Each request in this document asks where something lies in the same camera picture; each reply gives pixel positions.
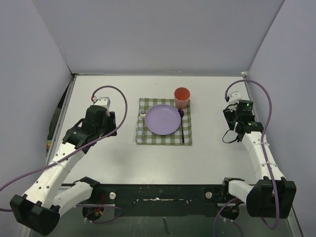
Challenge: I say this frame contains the silver metal fork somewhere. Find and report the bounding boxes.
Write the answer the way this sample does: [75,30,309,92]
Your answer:
[140,108,146,142]

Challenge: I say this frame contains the purple plastic spoon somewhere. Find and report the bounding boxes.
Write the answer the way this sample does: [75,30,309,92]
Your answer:
[178,109,185,144]

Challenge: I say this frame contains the orange plastic cup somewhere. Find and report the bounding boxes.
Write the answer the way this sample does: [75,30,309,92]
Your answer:
[174,87,191,110]

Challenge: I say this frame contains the purple plastic plate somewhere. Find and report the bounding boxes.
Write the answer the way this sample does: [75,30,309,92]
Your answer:
[145,104,181,136]

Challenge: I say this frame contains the green white checkered cloth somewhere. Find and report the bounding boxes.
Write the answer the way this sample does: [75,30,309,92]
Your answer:
[135,98,192,145]

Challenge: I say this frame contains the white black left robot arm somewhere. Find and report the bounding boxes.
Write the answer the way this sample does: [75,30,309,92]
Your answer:
[10,105,116,236]

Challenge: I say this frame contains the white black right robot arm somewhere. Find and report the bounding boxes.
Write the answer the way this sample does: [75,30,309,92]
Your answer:
[220,100,296,219]

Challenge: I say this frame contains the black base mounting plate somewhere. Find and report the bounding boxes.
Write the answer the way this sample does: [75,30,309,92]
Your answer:
[82,184,233,221]

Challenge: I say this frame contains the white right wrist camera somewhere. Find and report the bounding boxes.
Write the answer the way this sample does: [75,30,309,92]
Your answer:
[225,91,242,104]

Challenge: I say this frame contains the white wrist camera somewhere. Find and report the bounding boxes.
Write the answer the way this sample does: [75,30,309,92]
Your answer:
[225,91,242,104]
[91,96,111,116]

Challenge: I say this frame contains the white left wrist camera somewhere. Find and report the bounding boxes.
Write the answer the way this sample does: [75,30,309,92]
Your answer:
[91,96,111,116]

